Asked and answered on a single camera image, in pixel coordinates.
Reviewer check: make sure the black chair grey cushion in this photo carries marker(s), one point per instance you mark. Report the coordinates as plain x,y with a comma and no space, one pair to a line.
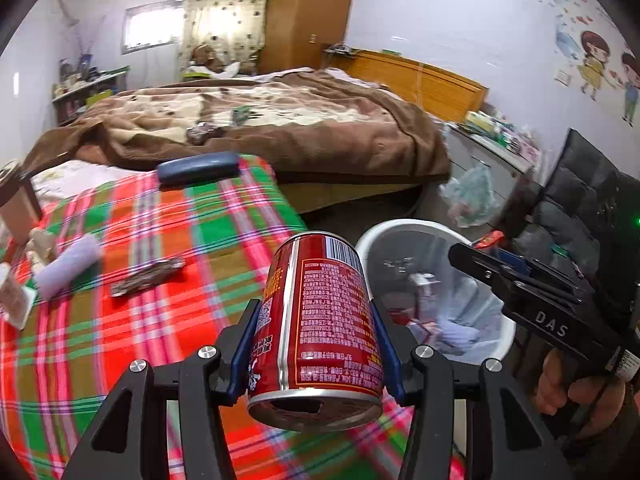
583,223

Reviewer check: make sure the white floral bedsheet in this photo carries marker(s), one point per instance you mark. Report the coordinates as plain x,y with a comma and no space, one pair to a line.
73,177

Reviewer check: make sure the cluttered shelf desk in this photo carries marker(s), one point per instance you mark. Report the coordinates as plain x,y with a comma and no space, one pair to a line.
73,97

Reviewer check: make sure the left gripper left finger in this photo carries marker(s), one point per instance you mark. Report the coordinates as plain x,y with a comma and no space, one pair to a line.
240,349

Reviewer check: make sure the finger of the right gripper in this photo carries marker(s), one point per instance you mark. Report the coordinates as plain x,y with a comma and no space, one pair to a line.
499,276
533,268

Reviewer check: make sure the plaid red green cloth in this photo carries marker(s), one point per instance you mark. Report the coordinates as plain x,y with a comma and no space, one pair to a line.
109,371

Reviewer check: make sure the white bedside cabinet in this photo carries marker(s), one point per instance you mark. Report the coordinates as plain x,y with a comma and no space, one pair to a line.
507,169

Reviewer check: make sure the wooden wardrobe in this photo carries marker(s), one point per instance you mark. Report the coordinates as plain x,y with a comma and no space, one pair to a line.
298,31

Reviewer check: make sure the dark wrapped item on blanket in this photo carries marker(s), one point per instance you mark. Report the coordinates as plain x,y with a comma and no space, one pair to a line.
203,131

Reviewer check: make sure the small window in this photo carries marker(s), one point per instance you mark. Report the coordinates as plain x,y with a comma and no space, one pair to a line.
152,25

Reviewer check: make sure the boxes on cabinet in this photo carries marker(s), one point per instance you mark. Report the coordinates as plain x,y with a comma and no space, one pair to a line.
519,141

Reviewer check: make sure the white round trash bin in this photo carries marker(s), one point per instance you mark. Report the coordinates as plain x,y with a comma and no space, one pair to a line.
409,274

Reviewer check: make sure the red white drink carton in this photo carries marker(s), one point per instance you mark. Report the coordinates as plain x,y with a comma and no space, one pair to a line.
424,332

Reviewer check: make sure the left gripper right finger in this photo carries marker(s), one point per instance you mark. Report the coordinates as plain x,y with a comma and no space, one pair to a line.
505,437

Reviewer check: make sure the patterned curtain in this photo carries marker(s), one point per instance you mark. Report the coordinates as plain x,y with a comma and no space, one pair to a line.
233,29

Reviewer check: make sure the brown fleece blanket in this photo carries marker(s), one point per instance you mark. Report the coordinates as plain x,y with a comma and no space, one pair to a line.
308,126

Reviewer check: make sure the cartoon wall stickers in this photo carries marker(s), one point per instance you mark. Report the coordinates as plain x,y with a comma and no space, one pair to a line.
591,56

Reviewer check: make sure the small green box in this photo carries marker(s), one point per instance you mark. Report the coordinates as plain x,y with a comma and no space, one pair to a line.
241,115

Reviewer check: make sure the white foam net roll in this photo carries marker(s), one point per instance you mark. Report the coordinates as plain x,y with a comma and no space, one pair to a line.
76,258

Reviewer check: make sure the red cartoon drink can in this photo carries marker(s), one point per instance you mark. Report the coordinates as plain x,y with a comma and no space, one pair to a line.
315,364

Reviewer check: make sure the hanging plastic bag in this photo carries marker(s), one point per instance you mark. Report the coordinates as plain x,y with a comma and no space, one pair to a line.
471,199

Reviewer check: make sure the purple milk carton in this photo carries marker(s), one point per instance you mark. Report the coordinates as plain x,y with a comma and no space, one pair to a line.
427,287

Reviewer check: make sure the teddy bear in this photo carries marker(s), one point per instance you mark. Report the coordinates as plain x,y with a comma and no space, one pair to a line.
204,56

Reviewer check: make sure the person's right hand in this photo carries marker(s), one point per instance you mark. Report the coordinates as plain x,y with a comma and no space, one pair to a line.
551,395

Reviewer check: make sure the vase with branches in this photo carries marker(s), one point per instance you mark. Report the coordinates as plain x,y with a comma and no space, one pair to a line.
82,67

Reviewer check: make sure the wooden headboard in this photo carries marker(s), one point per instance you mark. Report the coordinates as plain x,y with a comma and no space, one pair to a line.
446,95

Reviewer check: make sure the dark blue glasses case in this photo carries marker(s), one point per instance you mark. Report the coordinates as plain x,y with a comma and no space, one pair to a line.
198,169

